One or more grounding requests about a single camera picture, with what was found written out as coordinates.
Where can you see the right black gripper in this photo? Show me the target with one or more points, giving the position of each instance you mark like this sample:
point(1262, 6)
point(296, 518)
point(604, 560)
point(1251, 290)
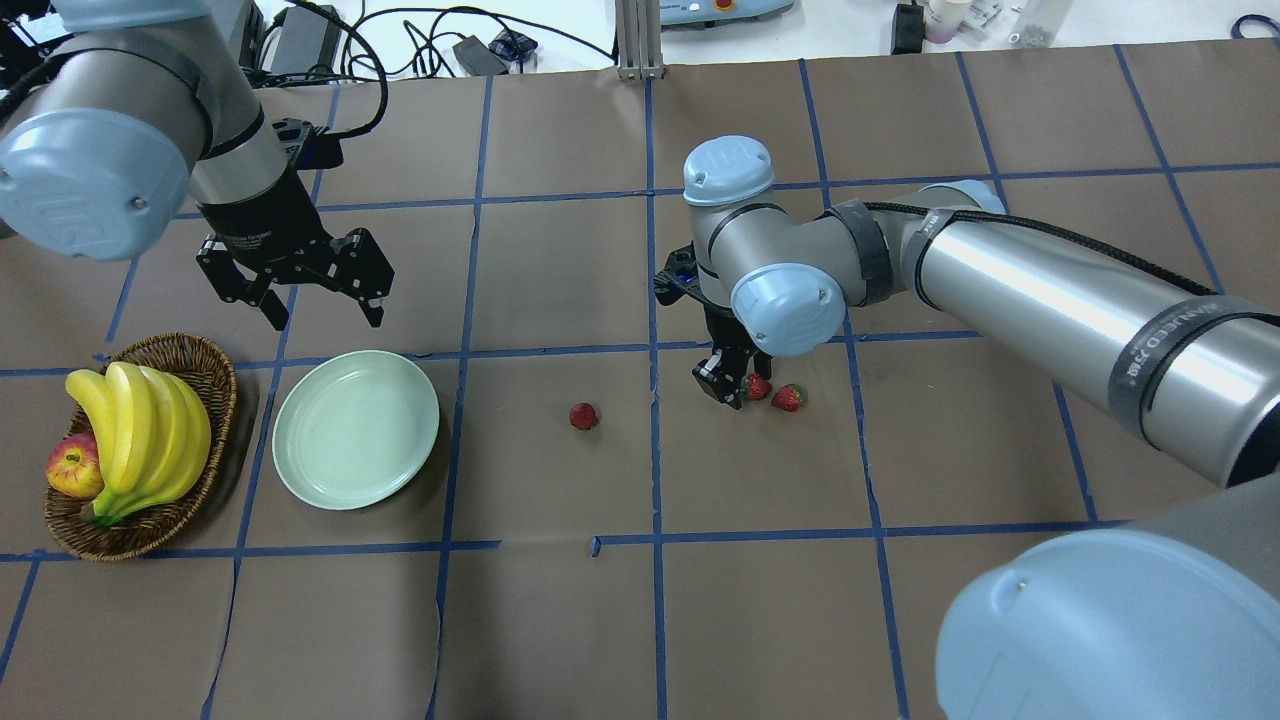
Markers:
point(727, 332)

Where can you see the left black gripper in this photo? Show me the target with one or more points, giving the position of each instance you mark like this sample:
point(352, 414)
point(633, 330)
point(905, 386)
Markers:
point(268, 216)

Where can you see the strawberry with green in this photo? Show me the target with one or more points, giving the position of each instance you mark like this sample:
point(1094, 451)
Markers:
point(789, 398)
point(756, 387)

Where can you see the plain red strawberry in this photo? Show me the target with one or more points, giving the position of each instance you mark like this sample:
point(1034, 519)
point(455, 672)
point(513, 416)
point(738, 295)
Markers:
point(583, 416)

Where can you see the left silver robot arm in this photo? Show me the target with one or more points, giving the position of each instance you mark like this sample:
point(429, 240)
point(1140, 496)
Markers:
point(145, 108)

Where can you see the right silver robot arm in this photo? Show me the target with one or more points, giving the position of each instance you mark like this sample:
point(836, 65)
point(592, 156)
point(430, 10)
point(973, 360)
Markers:
point(1173, 617)

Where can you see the light green plate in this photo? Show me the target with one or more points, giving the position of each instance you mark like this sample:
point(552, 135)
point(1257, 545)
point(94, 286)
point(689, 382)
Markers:
point(355, 430)

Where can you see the yellow banana bunch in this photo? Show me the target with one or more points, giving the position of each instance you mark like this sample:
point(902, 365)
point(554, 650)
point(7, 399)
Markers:
point(153, 433)

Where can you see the brown wicker basket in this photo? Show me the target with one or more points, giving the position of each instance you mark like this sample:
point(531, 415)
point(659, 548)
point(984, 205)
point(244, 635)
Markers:
point(207, 369)

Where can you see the black power adapter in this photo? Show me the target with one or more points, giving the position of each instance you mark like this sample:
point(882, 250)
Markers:
point(303, 42)

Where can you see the red apple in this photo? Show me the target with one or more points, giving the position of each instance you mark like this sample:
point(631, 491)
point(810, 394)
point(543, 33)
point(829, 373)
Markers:
point(73, 467)

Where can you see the aluminium frame post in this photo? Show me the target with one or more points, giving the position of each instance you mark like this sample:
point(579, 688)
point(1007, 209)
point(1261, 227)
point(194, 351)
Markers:
point(637, 36)

